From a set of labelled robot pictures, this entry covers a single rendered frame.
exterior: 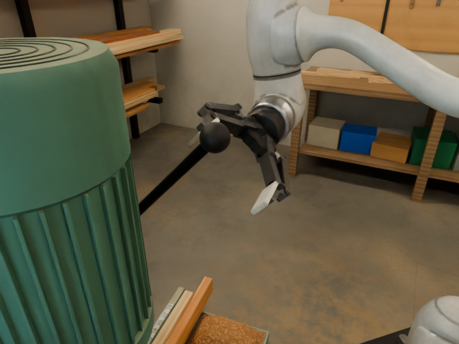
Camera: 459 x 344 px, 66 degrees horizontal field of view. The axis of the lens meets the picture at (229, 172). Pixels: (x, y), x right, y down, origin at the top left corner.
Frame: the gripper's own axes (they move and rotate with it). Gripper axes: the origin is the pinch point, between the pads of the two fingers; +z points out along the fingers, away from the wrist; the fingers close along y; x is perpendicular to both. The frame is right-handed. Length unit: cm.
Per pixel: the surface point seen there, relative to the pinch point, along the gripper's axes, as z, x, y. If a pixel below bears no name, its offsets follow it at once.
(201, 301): -6.7, -33.2, -19.0
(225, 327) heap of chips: -2.0, -27.8, -24.1
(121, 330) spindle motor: 25.0, -5.1, -2.3
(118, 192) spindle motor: 22.7, 5.8, 7.3
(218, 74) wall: -313, -133, 51
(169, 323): 1.8, -34.0, -15.7
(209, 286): -11.3, -33.1, -18.9
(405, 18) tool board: -296, 27, -30
